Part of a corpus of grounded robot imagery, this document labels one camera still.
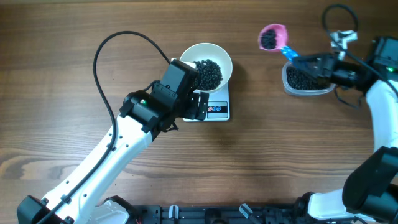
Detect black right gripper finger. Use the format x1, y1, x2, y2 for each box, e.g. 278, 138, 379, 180
298, 66, 330, 86
292, 53, 334, 69

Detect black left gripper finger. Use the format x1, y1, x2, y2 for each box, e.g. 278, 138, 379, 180
186, 93, 200, 120
196, 91, 209, 121

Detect pink scoop with blue handle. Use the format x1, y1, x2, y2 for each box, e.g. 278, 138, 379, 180
257, 24, 299, 62

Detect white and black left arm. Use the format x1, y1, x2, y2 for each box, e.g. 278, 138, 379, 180
17, 59, 208, 223

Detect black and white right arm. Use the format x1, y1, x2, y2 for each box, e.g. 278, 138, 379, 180
292, 37, 397, 223

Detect white digital kitchen scale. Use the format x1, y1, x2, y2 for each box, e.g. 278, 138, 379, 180
182, 81, 231, 123

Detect white bowl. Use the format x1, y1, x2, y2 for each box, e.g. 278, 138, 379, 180
180, 43, 233, 93

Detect clear plastic container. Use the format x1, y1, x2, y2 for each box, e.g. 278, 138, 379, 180
282, 62, 336, 96

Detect black beans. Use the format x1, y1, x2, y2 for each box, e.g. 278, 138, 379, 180
193, 29, 327, 91

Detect black right camera cable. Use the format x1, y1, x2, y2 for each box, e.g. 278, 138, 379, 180
321, 3, 398, 110

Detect black camera cable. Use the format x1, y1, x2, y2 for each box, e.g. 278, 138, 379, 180
37, 30, 203, 224
321, 3, 398, 110

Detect black left camera cable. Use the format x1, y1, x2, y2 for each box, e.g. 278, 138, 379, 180
37, 30, 203, 224

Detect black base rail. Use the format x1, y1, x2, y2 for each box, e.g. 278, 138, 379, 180
129, 204, 315, 224

